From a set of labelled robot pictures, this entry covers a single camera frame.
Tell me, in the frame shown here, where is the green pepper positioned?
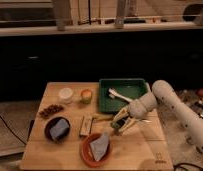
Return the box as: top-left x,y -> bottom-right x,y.
111,119 -> 125,132

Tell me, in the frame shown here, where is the blue cloth on orange plate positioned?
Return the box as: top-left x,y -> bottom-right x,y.
90,133 -> 109,161

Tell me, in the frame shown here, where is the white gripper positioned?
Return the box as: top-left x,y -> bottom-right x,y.
111,99 -> 151,135

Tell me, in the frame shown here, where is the white bone toy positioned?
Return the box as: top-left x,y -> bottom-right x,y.
108,88 -> 132,102

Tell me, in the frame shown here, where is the yellow stick object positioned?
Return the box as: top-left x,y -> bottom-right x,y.
93,115 -> 113,121

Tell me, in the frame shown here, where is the orange plate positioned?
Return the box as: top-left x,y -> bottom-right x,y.
80,133 -> 111,168

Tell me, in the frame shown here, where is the green tray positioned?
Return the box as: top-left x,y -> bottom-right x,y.
97,78 -> 151,115

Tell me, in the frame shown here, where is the blue cloth in black bowl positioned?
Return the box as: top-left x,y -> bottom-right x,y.
50,119 -> 69,141

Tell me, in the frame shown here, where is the white round container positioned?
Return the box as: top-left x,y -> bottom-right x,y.
58,87 -> 74,103

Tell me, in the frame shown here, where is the black cable on left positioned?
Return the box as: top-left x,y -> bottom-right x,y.
0,109 -> 28,147

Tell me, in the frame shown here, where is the wooden rectangular block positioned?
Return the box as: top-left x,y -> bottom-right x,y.
79,116 -> 93,136

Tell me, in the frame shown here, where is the wooden board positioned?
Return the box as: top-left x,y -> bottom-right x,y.
19,81 -> 174,171

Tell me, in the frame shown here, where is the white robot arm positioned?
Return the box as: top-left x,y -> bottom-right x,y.
110,80 -> 203,154

